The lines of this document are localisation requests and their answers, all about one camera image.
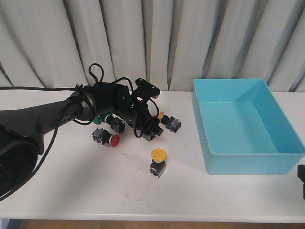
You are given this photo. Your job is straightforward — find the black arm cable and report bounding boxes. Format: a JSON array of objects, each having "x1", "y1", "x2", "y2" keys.
[{"x1": 0, "y1": 63, "x2": 160, "y2": 201}]

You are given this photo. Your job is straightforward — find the red mushroom push button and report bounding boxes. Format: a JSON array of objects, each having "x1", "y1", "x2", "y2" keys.
[{"x1": 91, "y1": 128, "x2": 120, "y2": 147}]

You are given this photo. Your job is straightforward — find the yellow mushroom push button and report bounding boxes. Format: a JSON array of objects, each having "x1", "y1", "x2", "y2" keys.
[{"x1": 150, "y1": 148, "x2": 167, "y2": 178}]

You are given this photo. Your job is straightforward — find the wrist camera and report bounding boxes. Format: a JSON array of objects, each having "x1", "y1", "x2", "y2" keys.
[{"x1": 135, "y1": 78, "x2": 161, "y2": 99}]

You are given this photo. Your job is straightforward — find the light blue plastic box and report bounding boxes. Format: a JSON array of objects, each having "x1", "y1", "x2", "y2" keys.
[{"x1": 193, "y1": 79, "x2": 305, "y2": 175}]

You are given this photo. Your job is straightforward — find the grey pleated curtain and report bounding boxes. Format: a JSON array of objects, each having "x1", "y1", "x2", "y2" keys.
[{"x1": 0, "y1": 0, "x2": 305, "y2": 92}]

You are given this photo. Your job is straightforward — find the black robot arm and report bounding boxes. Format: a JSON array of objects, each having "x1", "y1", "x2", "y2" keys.
[{"x1": 0, "y1": 83, "x2": 163, "y2": 199}]

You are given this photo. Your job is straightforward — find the small yellow push button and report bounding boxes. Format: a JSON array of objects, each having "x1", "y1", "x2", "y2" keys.
[{"x1": 158, "y1": 112, "x2": 182, "y2": 133}]

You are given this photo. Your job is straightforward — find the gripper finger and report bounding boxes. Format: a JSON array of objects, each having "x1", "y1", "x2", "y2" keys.
[{"x1": 297, "y1": 164, "x2": 305, "y2": 200}]

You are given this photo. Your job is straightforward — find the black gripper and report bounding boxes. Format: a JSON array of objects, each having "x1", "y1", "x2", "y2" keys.
[{"x1": 116, "y1": 90, "x2": 163, "y2": 135}]

